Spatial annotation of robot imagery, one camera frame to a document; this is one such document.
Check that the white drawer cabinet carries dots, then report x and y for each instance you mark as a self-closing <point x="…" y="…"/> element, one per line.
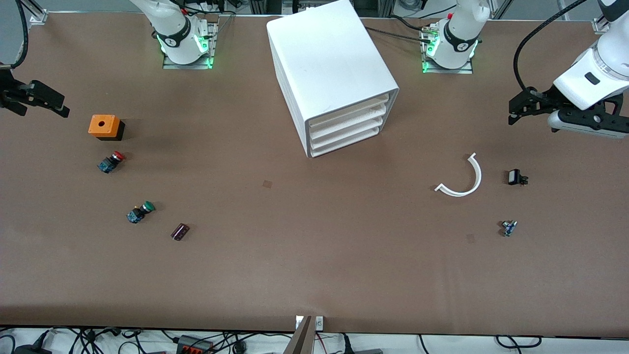
<point x="329" y="64"/>

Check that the red push button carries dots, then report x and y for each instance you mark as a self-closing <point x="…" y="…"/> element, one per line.
<point x="110" y="162"/>

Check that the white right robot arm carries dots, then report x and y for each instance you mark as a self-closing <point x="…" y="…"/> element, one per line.
<point x="172" y="34"/>

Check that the orange black power strip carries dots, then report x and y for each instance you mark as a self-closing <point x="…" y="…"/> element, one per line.
<point x="195" y="344"/>

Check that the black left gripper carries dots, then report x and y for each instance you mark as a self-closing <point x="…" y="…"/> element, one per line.
<point x="544" y="97"/>

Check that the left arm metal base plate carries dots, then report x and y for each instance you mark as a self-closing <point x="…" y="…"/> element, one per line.
<point x="467" y="69"/>

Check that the white curved plastic strip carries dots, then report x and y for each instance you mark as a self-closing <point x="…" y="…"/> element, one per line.
<point x="475" y="179"/>

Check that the white plastic drawer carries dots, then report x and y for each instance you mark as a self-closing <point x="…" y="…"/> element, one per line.
<point x="348" y="132"/>
<point x="346" y="141"/>
<point x="350" y="123"/>
<point x="351" y="112"/>

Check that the aluminium frame extrusion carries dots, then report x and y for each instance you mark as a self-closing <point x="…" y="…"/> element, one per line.
<point x="600" y="24"/>
<point x="34" y="12"/>

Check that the small blue electronic component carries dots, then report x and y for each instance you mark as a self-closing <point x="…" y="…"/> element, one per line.
<point x="508" y="228"/>

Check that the grey angled post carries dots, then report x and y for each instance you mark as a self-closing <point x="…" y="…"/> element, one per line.
<point x="300" y="339"/>

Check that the small black switch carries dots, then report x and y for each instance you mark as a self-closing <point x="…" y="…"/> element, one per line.
<point x="515" y="177"/>

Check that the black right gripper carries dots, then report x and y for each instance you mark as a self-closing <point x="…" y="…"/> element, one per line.
<point x="10" y="92"/>

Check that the orange button box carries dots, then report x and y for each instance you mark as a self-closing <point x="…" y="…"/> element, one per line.
<point x="103" y="125"/>

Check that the dark maroon capacitor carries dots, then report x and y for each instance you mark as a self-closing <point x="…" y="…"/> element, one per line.
<point x="180" y="232"/>

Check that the green push button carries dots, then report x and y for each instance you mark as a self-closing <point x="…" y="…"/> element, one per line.
<point x="140" y="212"/>

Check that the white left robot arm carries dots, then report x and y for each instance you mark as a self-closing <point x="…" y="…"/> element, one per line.
<point x="462" y="34"/>

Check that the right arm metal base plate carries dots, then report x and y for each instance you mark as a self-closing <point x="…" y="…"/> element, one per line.
<point x="209" y="49"/>

